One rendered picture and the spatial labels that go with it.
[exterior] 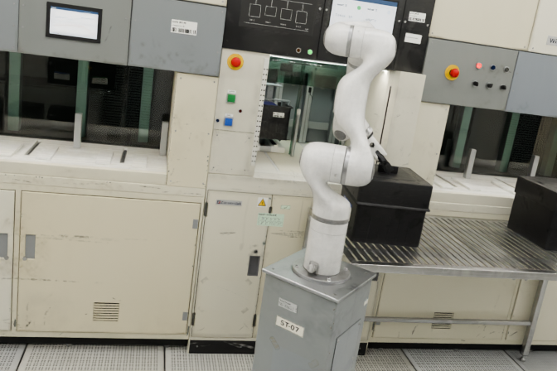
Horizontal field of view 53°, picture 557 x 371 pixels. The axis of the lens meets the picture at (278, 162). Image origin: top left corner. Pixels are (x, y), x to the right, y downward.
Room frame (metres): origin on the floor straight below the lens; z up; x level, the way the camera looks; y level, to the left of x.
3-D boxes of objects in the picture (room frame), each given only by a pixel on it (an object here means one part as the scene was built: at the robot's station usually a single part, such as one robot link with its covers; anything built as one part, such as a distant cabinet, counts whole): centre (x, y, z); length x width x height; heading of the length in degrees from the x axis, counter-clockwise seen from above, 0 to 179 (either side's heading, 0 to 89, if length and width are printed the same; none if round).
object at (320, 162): (1.72, -0.16, 1.07); 0.19 x 0.12 x 0.24; 81
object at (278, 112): (2.99, 0.10, 1.06); 0.24 x 0.20 x 0.32; 104
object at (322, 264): (1.71, -0.19, 0.85); 0.19 x 0.19 x 0.18
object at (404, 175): (2.18, -0.43, 0.98); 0.29 x 0.29 x 0.13; 8
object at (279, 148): (2.99, 0.10, 0.89); 0.22 x 0.21 x 0.04; 13
